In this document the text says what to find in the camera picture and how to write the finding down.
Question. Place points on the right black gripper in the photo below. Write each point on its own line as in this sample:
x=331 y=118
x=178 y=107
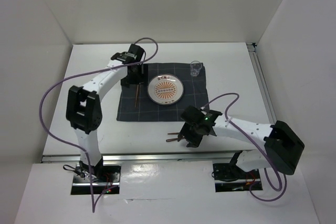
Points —
x=194 y=141

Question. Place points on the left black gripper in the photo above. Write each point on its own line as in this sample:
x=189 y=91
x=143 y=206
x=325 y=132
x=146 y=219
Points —
x=142 y=78

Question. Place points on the copper fork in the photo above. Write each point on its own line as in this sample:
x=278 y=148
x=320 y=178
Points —
x=137 y=95

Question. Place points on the orange sunburst plate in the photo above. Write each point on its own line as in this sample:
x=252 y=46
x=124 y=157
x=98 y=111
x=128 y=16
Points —
x=165 y=89

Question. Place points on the dark grey checked cloth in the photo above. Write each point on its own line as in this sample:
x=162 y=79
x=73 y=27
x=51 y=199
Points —
x=195 y=94

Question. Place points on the clear drinking glass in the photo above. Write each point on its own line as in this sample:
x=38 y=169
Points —
x=195 y=68

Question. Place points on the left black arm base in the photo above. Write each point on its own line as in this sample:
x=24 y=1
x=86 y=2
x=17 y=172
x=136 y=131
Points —
x=109 y=180

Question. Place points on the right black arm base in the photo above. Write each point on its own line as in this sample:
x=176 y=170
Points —
x=230 y=178

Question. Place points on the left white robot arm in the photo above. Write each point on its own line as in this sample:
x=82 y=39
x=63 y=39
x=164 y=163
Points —
x=84 y=111

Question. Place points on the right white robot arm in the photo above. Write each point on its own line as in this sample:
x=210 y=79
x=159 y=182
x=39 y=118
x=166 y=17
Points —
x=277 y=145

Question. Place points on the copper spoon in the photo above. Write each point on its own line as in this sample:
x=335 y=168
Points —
x=173 y=139

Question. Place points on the front aluminium rail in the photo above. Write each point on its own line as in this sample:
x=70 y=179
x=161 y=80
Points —
x=143 y=157

